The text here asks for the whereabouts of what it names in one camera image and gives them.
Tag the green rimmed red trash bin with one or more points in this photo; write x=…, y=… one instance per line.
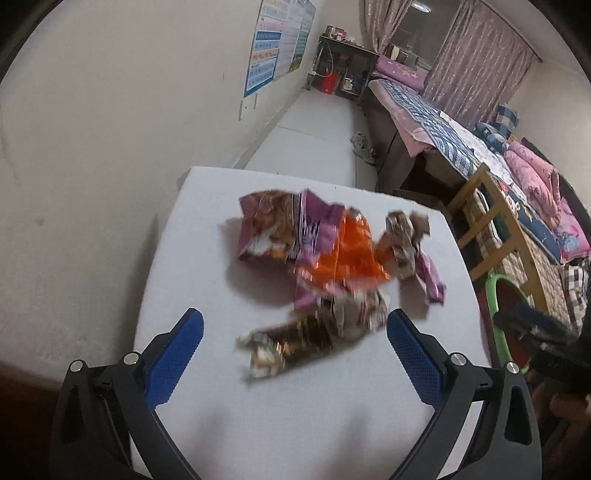
x=502, y=294

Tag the purple folded blanket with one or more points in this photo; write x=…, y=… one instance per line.
x=396, y=71

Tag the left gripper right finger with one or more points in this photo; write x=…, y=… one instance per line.
x=505, y=443

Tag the green white wall poster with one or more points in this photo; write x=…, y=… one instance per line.
x=296, y=29

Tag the pink patterned curtain left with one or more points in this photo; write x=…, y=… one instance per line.
x=381, y=19

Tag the orange plastic wrapper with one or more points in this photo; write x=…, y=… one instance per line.
x=351, y=266

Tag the pink floral folded quilt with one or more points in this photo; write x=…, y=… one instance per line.
x=539, y=180

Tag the dark wooden desk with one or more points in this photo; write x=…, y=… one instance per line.
x=353, y=63

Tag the pink patterned curtain right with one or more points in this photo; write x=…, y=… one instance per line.
x=482, y=64

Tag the pink plastic wrapper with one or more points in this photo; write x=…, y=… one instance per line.
x=428, y=273

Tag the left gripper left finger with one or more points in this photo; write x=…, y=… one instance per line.
x=106, y=413

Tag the navy cartoon blanket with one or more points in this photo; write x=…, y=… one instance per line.
x=531, y=223

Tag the bed with blue plaid quilt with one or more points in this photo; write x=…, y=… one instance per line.
x=425, y=127

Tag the red bucket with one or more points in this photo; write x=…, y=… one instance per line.
x=329, y=83

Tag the brown grey wrapper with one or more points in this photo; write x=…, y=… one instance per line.
x=404, y=235

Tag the pink patterned curtain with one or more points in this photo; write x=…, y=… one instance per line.
x=381, y=19
x=482, y=64

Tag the purple snack bag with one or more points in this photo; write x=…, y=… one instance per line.
x=292, y=227

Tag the blue plaid pillow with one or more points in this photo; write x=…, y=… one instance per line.
x=506, y=120

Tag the blue wall poster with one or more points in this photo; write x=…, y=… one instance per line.
x=265, y=50

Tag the grey shoes on floor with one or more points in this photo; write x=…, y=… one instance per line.
x=362, y=148

